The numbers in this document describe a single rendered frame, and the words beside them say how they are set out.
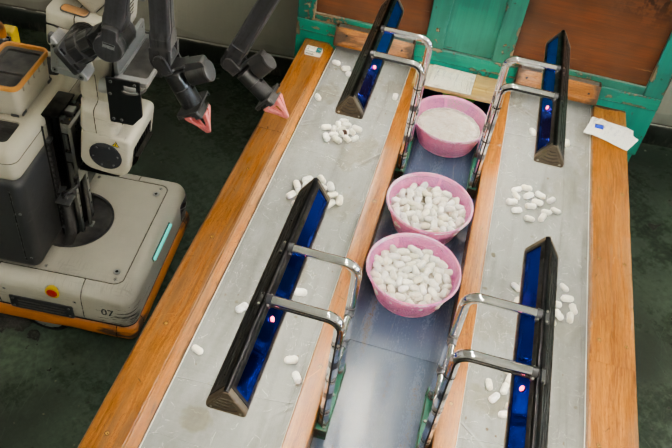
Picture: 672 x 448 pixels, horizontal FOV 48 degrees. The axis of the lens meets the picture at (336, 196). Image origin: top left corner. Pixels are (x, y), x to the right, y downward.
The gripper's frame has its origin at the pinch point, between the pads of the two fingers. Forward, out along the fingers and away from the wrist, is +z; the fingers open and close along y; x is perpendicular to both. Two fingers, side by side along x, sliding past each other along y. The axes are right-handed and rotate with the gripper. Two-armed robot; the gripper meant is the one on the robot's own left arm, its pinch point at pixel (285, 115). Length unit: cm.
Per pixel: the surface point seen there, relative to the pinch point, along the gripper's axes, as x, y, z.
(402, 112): -18.5, 24.5, 29.9
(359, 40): -9, 52, 8
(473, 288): -40, -46, 57
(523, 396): -70, -99, 43
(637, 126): -69, 58, 96
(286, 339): -9, -77, 25
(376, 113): -11.0, 23.8, 24.9
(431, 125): -23, 26, 40
